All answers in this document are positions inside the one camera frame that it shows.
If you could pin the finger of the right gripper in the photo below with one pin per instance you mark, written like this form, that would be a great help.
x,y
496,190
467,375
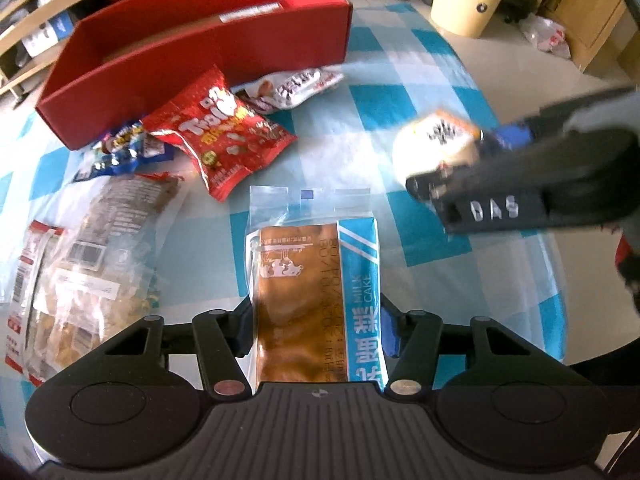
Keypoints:
x,y
507,137
450,182

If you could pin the blue white box on shelf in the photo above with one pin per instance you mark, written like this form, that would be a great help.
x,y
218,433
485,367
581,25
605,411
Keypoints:
x,y
50,33

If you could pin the milk cake bread pack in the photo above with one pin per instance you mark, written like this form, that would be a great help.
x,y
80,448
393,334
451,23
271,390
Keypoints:
x,y
313,272

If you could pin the blue white checkered cloth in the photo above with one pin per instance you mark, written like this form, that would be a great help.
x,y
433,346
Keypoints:
x,y
397,68

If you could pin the yellow waffle snack bag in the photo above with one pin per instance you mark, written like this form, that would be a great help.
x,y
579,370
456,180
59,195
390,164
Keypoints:
x,y
75,310

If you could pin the blue sausage snack pack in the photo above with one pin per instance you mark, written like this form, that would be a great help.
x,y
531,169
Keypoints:
x,y
122,151

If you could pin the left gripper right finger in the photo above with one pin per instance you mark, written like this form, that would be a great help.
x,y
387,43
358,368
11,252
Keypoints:
x,y
412,339

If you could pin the white red small snack packet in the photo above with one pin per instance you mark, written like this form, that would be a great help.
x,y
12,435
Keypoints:
x,y
287,90

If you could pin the red Trolli candy bag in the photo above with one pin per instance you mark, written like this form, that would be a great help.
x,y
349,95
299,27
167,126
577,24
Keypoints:
x,y
225,139

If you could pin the red cardboard box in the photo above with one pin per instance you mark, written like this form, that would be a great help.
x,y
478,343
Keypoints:
x,y
126,60

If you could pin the round bun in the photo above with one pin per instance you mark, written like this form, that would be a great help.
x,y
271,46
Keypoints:
x,y
435,140

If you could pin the dark meat floss bread pack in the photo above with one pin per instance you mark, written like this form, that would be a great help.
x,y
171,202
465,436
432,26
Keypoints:
x,y
111,256

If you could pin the wooden TV stand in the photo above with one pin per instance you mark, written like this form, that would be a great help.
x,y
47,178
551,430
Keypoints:
x,y
12,77

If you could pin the red white long packet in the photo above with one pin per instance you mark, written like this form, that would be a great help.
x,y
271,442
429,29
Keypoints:
x,y
40,240

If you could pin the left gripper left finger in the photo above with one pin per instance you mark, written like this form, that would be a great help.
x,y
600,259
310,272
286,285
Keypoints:
x,y
221,338

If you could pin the white plastic bag on floor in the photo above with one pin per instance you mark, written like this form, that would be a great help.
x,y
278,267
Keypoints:
x,y
545,35

